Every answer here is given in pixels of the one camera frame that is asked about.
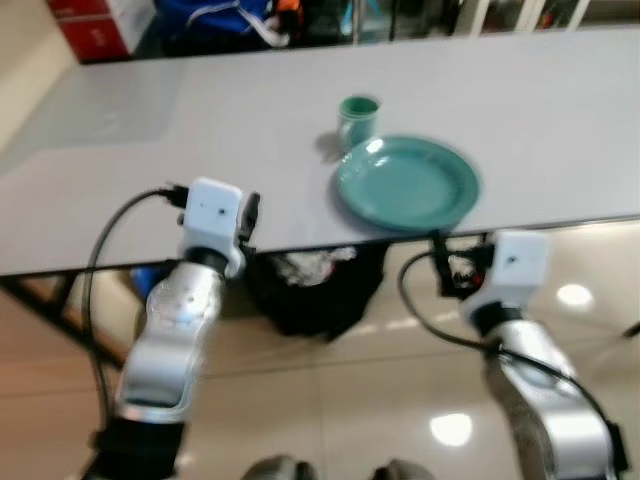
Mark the grey left robot foot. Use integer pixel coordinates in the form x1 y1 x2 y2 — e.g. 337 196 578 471
243 455 323 480

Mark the grey right robot foot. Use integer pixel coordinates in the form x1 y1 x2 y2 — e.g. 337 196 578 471
373 458 438 480

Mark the black rubbish bag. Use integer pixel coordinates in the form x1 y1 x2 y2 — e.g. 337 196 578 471
245 243 388 343

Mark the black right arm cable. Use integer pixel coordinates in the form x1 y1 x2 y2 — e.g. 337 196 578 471
397 248 613 451

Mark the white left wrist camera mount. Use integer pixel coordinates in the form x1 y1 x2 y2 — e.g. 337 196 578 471
178 178 249 277

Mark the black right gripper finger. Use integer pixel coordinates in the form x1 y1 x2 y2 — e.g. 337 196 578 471
430 231 453 299

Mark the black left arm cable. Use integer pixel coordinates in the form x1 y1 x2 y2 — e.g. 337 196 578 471
84 184 193 426

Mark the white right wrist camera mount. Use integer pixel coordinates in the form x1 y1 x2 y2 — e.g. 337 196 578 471
468 230 553 323

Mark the glass door cabinet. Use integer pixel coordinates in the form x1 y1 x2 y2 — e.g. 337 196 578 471
350 0 640 47

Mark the green round plate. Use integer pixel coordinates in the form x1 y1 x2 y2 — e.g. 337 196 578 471
334 135 481 233

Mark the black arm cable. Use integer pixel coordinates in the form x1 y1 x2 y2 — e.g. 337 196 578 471
397 248 613 451
84 184 193 426

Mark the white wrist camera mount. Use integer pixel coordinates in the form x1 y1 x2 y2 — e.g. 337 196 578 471
178 178 249 277
468 230 553 323

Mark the blue bag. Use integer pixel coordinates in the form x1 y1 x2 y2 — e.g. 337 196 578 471
152 0 303 53

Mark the red cardboard box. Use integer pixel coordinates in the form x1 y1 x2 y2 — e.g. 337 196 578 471
47 0 153 63

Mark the grey robot foot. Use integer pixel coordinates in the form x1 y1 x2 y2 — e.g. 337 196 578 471
373 458 438 480
243 455 323 480

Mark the green plastic cup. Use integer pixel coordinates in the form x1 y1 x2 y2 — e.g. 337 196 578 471
338 95 382 152

